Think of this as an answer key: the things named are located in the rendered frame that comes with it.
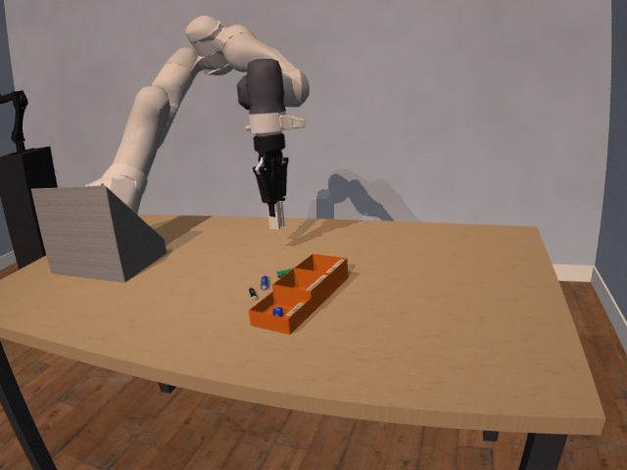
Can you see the green aa battery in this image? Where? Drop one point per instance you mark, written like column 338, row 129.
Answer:
column 282, row 272

